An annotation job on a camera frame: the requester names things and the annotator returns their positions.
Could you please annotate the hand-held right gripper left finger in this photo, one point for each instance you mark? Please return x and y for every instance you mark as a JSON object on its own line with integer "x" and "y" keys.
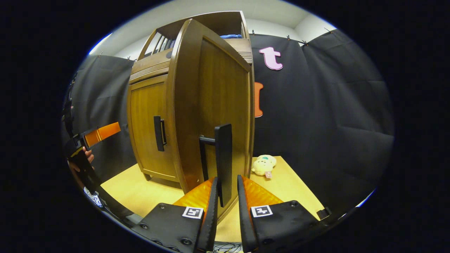
{"x": 212, "y": 225}

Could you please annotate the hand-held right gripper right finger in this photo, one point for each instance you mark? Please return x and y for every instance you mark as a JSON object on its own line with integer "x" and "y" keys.
{"x": 242, "y": 225}

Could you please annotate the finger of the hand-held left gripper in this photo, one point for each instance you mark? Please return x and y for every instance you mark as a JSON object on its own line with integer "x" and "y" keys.
{"x": 102, "y": 133}

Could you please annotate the wooden shoe cabinet door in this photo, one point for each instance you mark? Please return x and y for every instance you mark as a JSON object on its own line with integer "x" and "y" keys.
{"x": 218, "y": 88}
{"x": 146, "y": 116}

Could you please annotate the wooden double-door shoe cabinet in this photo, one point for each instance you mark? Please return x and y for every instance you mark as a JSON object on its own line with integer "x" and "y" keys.
{"x": 147, "y": 68}

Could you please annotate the cream plush toy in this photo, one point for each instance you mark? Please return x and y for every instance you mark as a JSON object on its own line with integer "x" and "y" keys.
{"x": 263, "y": 165}

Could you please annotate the grey book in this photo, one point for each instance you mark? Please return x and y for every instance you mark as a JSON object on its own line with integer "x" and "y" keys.
{"x": 164, "y": 44}

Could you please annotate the dark book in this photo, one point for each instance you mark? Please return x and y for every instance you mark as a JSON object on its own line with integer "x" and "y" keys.
{"x": 168, "y": 44}

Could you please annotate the blue book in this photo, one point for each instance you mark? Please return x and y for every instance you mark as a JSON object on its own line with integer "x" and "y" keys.
{"x": 172, "y": 43}

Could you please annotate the blue folded cloth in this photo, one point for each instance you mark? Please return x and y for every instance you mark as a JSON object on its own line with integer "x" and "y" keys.
{"x": 230, "y": 36}

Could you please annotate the small black bracket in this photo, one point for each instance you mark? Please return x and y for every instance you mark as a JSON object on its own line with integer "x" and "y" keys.
{"x": 323, "y": 213}

